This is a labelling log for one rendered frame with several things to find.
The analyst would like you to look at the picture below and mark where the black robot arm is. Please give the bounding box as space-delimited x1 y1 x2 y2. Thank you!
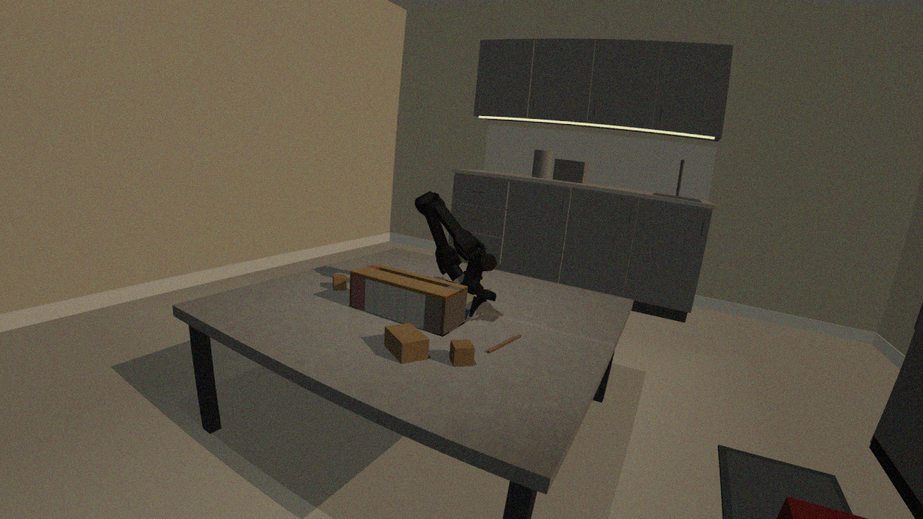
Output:
414 191 497 281

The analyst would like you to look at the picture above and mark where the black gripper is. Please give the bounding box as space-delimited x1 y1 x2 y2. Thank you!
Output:
460 269 496 317

